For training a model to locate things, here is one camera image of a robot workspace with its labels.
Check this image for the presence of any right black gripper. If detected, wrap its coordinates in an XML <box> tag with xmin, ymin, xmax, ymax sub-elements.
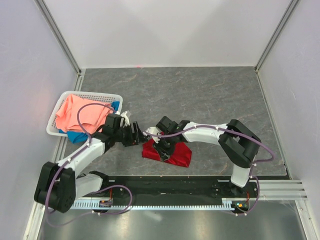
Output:
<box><xmin>152</xmin><ymin>133</ymin><xmax>176</xmax><ymax>162</ymax></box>

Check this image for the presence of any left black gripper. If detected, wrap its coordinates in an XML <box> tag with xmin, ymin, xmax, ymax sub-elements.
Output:
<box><xmin>113</xmin><ymin>121</ymin><xmax>148</xmax><ymax>148</ymax></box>

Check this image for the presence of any red cloth napkin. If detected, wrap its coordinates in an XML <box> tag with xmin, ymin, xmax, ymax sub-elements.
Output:
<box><xmin>141</xmin><ymin>139</ymin><xmax>192</xmax><ymax>168</ymax></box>

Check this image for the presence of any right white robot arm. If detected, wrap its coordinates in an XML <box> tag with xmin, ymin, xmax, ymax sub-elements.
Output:
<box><xmin>146</xmin><ymin>116</ymin><xmax>261</xmax><ymax>197</ymax></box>

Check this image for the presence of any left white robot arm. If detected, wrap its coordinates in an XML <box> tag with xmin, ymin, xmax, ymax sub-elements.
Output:
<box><xmin>33</xmin><ymin>114</ymin><xmax>148</xmax><ymax>213</ymax></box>

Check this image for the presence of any pink cloth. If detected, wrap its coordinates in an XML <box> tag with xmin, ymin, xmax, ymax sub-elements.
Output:
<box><xmin>54</xmin><ymin>93</ymin><xmax>115</xmax><ymax>133</ymax></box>

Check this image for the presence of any blue cloth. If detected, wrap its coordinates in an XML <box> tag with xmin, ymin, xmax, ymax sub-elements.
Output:
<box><xmin>57</xmin><ymin>100</ymin><xmax>121</xmax><ymax>144</ymax></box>

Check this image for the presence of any white plastic basket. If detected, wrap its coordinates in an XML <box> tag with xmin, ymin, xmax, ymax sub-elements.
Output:
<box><xmin>46</xmin><ymin>91</ymin><xmax>123</xmax><ymax>137</ymax></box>

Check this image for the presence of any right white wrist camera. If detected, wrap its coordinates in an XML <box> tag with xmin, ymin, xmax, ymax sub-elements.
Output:
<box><xmin>143</xmin><ymin>126</ymin><xmax>162</xmax><ymax>143</ymax></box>

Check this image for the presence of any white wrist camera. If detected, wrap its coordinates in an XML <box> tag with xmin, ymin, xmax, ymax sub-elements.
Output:
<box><xmin>143</xmin><ymin>126</ymin><xmax>162</xmax><ymax>143</ymax></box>
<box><xmin>120</xmin><ymin>110</ymin><xmax>131</xmax><ymax>127</ymax></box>

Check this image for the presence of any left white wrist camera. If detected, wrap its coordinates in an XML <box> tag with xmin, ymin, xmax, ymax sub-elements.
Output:
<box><xmin>120</xmin><ymin>110</ymin><xmax>131</xmax><ymax>127</ymax></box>

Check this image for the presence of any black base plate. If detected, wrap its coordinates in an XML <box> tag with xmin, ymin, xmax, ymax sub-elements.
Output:
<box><xmin>79</xmin><ymin>174</ymin><xmax>261</xmax><ymax>206</ymax></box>

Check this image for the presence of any slotted cable duct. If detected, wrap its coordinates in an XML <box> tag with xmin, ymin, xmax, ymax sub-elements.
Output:
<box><xmin>70</xmin><ymin>197</ymin><xmax>248</xmax><ymax>211</ymax></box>

